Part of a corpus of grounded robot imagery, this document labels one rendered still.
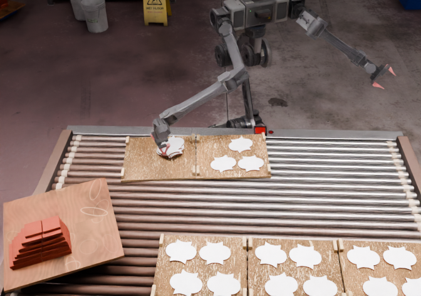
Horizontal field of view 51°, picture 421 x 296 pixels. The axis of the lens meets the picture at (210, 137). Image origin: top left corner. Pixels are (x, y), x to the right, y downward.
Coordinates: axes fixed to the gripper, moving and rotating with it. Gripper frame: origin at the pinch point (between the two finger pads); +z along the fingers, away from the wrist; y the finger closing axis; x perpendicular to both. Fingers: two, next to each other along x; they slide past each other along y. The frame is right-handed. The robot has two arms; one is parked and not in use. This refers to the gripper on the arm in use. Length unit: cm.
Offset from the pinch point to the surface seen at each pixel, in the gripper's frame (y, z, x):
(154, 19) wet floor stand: -323, 88, 116
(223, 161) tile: 22.1, 4.5, 28.7
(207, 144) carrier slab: 4.3, 5.4, 27.5
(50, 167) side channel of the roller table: -19, 5, -59
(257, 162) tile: 32, 4, 45
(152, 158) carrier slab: -0.2, 5.7, -5.7
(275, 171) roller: 40, 7, 51
